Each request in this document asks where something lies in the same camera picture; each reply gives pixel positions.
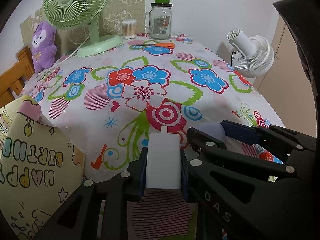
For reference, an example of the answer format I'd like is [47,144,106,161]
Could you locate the small white charger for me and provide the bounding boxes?
[146,126,181,190]

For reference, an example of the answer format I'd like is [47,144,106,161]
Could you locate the lavender round pouch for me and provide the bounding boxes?
[199,122,226,141]

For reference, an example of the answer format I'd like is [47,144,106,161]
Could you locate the yellow cartoon storage box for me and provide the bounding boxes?
[1,96,85,239]

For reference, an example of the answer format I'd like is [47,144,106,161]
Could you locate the beige wooden door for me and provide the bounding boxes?
[254,0,320,138]

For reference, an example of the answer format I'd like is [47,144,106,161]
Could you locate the white clip fan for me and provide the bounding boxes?
[227,28,274,78]

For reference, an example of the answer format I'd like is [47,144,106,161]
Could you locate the floral tablecloth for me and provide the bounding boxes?
[18,31,286,240]

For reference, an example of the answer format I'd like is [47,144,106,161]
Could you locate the wooden bed headboard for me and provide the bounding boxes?
[0,46,35,107]

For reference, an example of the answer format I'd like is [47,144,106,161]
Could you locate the purple plush bunny toy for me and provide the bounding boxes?
[31,21,57,73]

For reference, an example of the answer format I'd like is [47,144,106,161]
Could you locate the glass mason jar mug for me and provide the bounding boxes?
[143,0,172,40]

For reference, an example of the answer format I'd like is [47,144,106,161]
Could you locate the cotton swab container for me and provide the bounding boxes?
[121,19,137,40]

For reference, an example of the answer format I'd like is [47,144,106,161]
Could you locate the green desk fan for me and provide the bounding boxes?
[42,0,123,57]

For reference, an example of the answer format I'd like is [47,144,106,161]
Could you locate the orange handled scissors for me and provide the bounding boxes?
[131,42,175,49]

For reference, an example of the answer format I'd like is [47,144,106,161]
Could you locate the white fan power cord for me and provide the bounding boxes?
[56,24,97,63]

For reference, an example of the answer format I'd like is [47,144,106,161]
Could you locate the beige cartoon wall board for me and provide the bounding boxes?
[19,0,147,55]

